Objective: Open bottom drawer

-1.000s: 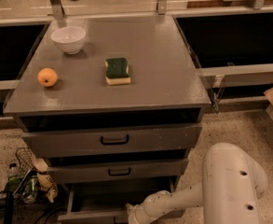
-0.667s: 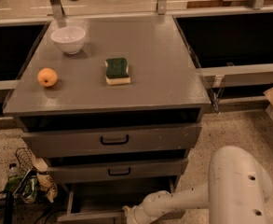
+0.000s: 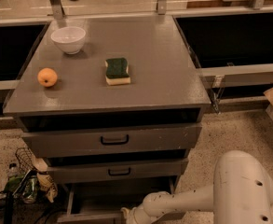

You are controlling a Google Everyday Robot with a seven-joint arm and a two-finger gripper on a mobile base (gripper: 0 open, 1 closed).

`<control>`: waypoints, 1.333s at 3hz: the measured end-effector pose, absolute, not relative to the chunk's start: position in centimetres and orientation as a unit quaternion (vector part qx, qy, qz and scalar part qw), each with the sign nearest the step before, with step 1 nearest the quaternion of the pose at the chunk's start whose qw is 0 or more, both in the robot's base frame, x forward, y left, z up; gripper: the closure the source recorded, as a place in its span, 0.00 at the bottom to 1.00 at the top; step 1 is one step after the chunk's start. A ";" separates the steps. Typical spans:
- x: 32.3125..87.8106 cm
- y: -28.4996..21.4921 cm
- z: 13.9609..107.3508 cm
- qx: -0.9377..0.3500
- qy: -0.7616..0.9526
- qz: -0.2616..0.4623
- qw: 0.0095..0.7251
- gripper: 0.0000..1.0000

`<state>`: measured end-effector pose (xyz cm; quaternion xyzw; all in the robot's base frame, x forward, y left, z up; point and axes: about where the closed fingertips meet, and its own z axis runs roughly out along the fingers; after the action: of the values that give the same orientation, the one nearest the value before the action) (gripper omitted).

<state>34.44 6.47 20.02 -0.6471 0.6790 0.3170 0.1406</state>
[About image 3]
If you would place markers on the grey bottom drawer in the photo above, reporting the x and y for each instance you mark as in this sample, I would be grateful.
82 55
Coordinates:
100 202

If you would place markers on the grey drawer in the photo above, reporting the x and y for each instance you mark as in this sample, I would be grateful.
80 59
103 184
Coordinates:
112 141
100 202
117 170

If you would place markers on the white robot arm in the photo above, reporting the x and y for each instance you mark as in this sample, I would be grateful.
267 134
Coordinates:
241 193

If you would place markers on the grey drawer cabinet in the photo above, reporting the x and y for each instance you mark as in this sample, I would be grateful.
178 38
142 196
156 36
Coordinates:
125 109

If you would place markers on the grey top drawer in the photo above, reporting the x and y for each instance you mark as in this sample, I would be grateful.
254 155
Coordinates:
112 141

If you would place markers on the grey middle drawer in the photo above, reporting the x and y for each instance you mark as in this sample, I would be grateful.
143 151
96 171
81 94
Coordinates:
117 170

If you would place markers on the green yellow sponge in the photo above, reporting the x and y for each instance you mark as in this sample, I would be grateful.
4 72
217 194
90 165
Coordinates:
117 71

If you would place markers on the white ceramic bowl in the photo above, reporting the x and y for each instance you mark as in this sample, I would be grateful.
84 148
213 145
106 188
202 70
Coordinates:
69 40

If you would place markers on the orange fruit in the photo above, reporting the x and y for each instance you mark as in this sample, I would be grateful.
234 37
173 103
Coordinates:
47 77

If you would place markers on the green snack bag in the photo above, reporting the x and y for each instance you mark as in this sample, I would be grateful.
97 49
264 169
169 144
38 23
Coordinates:
30 191

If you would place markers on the clear plastic bottle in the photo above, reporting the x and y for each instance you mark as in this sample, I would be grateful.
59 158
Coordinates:
13 171

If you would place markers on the metal bracket left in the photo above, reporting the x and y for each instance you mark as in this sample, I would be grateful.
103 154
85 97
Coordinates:
57 9

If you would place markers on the black wire basket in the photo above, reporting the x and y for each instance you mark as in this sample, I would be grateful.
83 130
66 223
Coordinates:
24 156

